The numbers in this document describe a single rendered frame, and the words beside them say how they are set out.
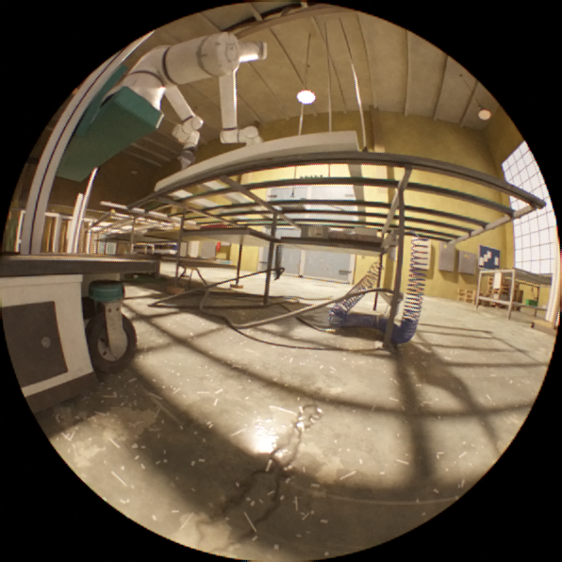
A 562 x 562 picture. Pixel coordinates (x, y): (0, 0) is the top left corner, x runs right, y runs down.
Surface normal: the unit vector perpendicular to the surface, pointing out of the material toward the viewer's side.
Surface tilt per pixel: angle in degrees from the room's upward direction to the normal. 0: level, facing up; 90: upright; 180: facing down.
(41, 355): 90
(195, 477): 0
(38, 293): 90
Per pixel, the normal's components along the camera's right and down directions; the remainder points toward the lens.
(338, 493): 0.11, -0.99
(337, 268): -0.41, 0.02
